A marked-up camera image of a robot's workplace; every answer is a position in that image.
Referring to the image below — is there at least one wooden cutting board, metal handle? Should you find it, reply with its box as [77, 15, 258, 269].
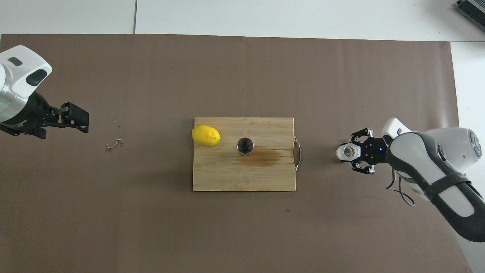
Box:
[192, 117, 302, 192]

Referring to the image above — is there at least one clear faceted glass cup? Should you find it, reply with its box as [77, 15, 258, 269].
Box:
[336, 143, 360, 162]

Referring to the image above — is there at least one yellow lemon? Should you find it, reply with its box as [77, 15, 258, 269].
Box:
[191, 125, 221, 147]

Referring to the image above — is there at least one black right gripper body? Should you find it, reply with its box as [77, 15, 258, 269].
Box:
[362, 136, 393, 165]

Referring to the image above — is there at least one brown paper table mat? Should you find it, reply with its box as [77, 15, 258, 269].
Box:
[0, 33, 476, 273]

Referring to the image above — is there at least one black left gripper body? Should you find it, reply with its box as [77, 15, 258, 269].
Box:
[0, 92, 61, 139]

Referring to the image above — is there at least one grey ribbed metal device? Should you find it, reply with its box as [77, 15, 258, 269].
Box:
[454, 0, 485, 28]

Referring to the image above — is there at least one steel double jigger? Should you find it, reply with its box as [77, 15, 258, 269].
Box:
[236, 137, 255, 157]

